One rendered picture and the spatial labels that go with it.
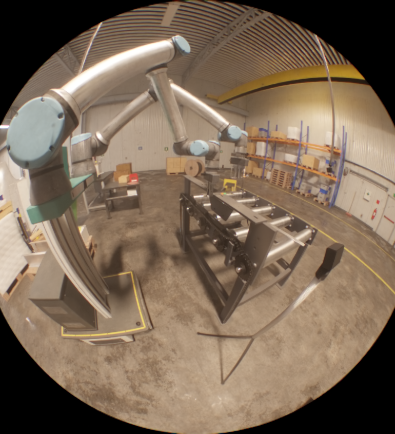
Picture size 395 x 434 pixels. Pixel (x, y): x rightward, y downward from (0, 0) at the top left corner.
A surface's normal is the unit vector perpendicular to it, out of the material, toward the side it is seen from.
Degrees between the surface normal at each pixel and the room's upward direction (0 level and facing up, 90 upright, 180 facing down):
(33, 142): 94
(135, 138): 90
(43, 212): 90
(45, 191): 70
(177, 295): 0
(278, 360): 0
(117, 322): 0
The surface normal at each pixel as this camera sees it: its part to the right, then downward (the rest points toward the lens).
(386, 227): -0.92, 0.14
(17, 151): 0.78, 0.37
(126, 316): 0.04, -0.89
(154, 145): 0.39, 0.44
